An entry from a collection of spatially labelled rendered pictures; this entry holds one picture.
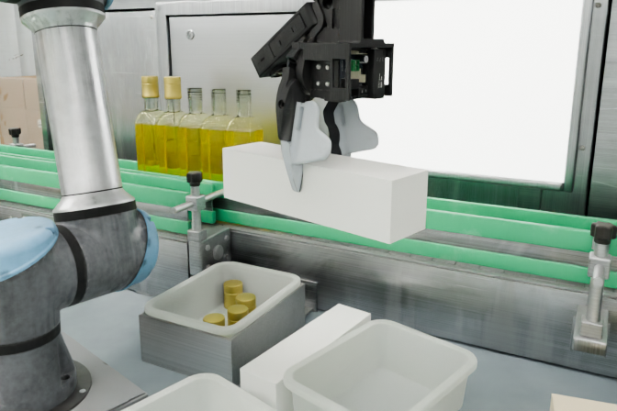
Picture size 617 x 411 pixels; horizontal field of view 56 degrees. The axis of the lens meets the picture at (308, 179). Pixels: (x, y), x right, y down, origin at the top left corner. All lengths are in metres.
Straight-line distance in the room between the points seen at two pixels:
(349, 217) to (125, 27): 1.07
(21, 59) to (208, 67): 5.55
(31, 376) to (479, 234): 0.66
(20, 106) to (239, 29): 4.47
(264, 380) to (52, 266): 0.31
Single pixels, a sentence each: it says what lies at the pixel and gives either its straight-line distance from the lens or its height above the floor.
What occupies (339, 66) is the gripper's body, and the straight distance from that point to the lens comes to 0.56.
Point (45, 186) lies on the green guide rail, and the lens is 1.34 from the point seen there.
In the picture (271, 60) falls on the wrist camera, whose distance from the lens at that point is 0.63.
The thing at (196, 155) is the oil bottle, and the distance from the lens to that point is 1.17.
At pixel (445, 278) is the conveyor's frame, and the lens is 0.96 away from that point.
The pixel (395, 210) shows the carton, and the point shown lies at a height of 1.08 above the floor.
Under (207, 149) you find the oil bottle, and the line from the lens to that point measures 1.15.
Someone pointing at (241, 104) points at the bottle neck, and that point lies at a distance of 1.11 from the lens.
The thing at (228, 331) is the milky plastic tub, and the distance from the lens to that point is 0.84.
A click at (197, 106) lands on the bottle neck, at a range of 1.18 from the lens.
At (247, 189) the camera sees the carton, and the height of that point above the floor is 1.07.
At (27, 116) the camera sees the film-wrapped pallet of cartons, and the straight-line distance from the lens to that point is 5.57.
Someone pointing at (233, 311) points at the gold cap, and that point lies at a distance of 0.95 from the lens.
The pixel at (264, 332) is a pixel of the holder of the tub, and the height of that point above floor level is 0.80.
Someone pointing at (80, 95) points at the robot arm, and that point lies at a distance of 0.88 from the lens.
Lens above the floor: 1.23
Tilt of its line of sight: 13 degrees down
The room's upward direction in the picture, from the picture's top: straight up
